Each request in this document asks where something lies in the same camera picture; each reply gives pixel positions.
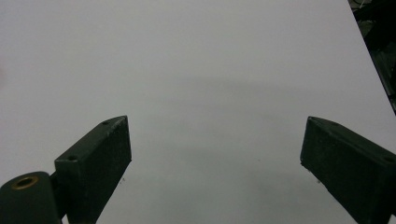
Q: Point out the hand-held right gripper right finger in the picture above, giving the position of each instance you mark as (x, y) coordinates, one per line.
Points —
(348, 168)

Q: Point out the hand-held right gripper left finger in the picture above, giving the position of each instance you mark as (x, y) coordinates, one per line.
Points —
(93, 168)

